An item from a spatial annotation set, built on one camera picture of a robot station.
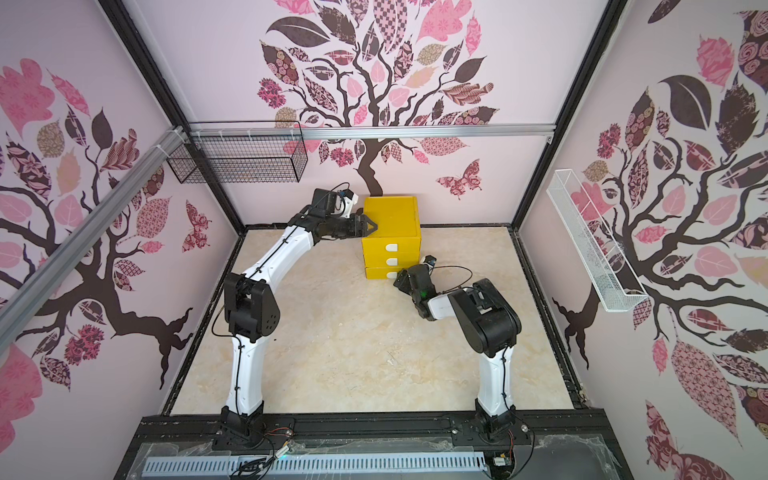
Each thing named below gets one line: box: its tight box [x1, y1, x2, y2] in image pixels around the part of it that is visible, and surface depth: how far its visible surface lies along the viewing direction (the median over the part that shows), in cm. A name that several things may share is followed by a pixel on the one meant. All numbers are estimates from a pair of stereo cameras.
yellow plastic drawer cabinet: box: [362, 196, 421, 280], surface depth 95 cm
